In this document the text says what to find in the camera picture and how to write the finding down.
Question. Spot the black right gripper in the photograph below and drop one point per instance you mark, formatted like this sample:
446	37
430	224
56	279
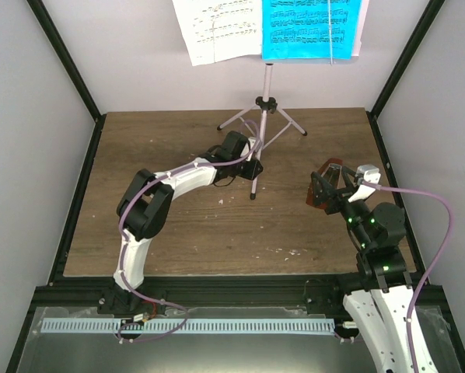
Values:
329	191

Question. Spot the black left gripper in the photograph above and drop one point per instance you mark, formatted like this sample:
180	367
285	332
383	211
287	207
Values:
250	173

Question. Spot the red wooden metronome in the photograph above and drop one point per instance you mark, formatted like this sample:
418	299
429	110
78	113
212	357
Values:
326	182

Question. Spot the lilac music stand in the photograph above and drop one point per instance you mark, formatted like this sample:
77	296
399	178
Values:
267	104

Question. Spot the white sheet music page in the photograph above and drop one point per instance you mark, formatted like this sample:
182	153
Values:
216	31

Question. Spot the blue sheet music page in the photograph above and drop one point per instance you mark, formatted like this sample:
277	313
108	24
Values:
310	29

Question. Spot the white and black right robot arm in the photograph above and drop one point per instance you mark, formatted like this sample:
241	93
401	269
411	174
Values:
383	308

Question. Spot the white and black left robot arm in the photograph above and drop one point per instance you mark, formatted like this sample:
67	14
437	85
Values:
146	203

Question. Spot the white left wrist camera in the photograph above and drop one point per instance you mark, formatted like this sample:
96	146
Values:
251	148

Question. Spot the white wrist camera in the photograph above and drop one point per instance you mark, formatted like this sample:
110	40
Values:
366	176
251	148

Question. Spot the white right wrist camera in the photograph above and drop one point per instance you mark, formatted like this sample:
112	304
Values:
366	176

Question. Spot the light blue slotted cable duct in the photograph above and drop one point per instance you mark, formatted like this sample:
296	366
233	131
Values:
191	326

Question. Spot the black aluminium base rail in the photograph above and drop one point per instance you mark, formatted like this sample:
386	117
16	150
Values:
319	293

